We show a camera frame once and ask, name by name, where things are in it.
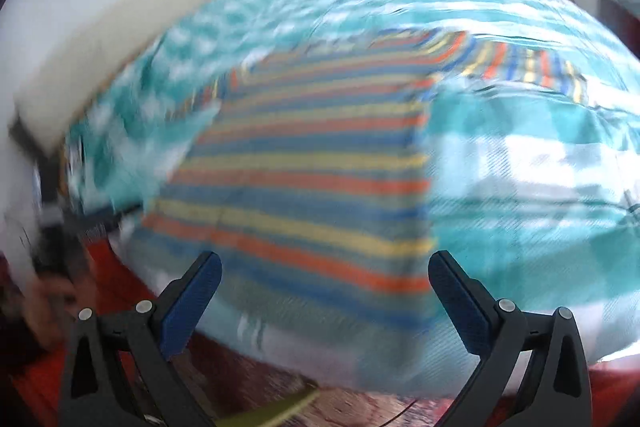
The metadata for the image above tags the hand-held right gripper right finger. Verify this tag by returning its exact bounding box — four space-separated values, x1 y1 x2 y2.
428 250 594 427

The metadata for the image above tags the beige headboard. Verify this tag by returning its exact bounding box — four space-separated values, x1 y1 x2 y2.
15 0 241 148

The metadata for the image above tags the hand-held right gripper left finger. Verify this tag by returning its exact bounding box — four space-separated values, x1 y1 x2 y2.
59 251 222 427

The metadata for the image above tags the yellow-green book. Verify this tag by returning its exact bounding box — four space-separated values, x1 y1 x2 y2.
235 386 321 427

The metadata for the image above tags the teal checked blanket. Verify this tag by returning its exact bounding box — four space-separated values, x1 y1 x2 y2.
65 0 640 403

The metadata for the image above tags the black cable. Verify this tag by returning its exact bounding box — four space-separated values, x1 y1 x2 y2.
380 399 422 427

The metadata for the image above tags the person's left hand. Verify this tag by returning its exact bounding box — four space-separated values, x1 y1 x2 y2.
22 277 81 350

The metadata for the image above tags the striped knit sweater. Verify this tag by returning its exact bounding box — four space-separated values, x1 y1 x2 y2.
127 27 588 333

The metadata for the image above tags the patterned rug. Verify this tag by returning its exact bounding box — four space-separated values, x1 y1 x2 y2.
190 332 451 427

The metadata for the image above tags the red shaggy carpet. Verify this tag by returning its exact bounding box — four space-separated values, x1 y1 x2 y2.
0 234 638 427

